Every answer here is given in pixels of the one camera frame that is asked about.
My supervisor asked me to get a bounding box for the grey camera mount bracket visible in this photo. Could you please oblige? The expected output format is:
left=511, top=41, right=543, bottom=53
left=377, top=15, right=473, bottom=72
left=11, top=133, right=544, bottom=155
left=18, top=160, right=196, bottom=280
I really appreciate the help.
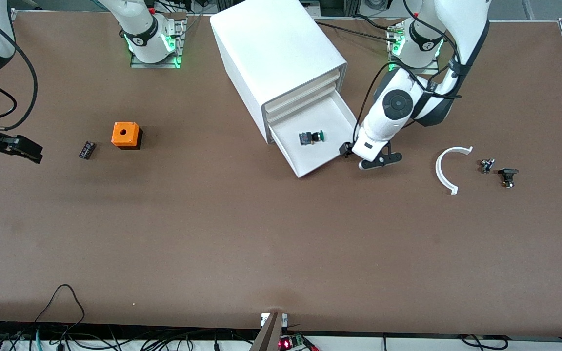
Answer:
left=249, top=312, right=289, bottom=351

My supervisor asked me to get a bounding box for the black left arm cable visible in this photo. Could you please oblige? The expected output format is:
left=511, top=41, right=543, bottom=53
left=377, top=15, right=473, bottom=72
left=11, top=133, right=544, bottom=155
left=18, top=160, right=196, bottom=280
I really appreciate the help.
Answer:
left=354, top=0, right=463, bottom=143

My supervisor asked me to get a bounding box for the small black switch part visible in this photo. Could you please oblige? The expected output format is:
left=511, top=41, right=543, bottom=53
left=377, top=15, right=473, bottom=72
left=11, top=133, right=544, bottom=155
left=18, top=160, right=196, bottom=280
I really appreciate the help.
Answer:
left=498, top=168, right=519, bottom=189

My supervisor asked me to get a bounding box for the orange button enclosure box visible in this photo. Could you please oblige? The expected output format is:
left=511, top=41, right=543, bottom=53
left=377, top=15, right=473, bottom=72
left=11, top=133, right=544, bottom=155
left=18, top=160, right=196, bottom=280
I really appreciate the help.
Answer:
left=111, top=121, right=143, bottom=150

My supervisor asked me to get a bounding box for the white drawer cabinet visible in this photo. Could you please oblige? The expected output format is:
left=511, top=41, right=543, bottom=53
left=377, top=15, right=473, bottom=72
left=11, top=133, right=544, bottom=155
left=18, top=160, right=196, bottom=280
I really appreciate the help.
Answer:
left=209, top=0, right=348, bottom=144

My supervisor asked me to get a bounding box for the black base power cable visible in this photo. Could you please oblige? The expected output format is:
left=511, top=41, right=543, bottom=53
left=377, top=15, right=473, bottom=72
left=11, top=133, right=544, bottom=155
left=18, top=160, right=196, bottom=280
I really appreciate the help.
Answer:
left=314, top=15, right=400, bottom=43

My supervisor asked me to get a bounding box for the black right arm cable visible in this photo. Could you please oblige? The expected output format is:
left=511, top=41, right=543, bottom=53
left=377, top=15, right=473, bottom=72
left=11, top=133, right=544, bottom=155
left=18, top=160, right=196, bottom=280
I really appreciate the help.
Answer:
left=0, top=7, right=38, bottom=132

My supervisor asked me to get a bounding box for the circuit board with red light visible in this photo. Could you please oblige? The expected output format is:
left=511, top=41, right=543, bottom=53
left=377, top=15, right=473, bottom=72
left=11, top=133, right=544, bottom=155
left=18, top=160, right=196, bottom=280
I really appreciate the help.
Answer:
left=278, top=333, right=319, bottom=351

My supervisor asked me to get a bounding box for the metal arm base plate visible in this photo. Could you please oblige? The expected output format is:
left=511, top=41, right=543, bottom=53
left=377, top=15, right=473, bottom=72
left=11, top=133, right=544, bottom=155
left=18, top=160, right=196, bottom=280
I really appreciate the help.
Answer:
left=388, top=27, right=441, bottom=75
left=130, top=19, right=185, bottom=69

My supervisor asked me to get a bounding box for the white curved plastic bracket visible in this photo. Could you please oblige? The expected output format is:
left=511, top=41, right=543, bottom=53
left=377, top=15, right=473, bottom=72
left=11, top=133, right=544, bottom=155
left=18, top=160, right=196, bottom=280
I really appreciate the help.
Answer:
left=435, top=146, right=474, bottom=195

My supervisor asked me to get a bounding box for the black looped table cable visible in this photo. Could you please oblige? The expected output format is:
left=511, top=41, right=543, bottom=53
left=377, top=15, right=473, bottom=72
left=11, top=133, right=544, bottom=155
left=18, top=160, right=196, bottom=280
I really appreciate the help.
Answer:
left=34, top=284, right=86, bottom=333

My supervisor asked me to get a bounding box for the green push button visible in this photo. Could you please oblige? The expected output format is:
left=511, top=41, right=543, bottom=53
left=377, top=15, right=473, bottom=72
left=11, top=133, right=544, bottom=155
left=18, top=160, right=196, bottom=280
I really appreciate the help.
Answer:
left=298, top=130, right=325, bottom=146

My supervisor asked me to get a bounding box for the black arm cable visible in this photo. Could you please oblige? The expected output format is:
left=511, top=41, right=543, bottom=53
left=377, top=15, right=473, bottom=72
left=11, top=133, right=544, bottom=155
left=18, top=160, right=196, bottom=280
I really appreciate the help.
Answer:
left=0, top=7, right=38, bottom=132
left=354, top=0, right=463, bottom=143

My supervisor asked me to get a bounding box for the white lowest drawer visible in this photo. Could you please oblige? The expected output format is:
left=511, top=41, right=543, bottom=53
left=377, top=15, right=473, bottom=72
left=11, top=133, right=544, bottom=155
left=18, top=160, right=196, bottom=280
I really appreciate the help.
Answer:
left=268, top=92, right=361, bottom=178

